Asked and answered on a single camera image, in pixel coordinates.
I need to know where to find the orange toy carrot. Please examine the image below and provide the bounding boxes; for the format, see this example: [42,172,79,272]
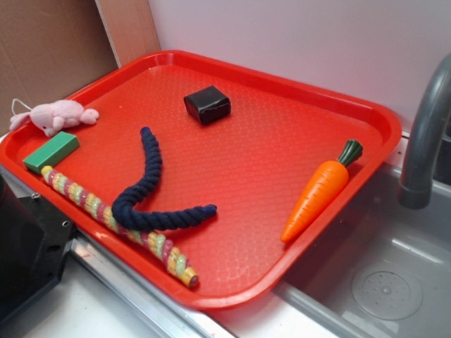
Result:
[280,139,363,243]

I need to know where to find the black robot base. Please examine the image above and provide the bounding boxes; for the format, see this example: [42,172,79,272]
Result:
[1,178,75,325]

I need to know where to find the red plastic tray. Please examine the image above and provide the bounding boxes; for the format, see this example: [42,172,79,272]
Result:
[1,51,401,310]

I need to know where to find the black wrapped block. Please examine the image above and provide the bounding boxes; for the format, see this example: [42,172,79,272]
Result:
[183,85,231,125]

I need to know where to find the green rectangular block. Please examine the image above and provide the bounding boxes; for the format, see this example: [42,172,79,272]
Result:
[23,132,80,174]

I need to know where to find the pink plush toy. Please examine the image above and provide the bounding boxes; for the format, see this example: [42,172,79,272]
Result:
[10,99,100,137]

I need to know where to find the grey toy sink basin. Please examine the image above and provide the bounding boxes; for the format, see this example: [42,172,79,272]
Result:
[207,165,451,338]

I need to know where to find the grey faucet spout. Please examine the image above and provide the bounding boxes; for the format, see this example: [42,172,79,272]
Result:
[397,55,450,209]

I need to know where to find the brown cardboard panel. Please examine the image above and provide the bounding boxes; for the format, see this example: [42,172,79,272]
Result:
[1,1,160,134]

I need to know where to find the multicolour pastel rope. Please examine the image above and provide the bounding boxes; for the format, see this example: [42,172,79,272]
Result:
[40,165,199,289]

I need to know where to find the navy blue rope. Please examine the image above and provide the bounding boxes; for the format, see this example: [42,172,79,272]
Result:
[111,126,218,232]

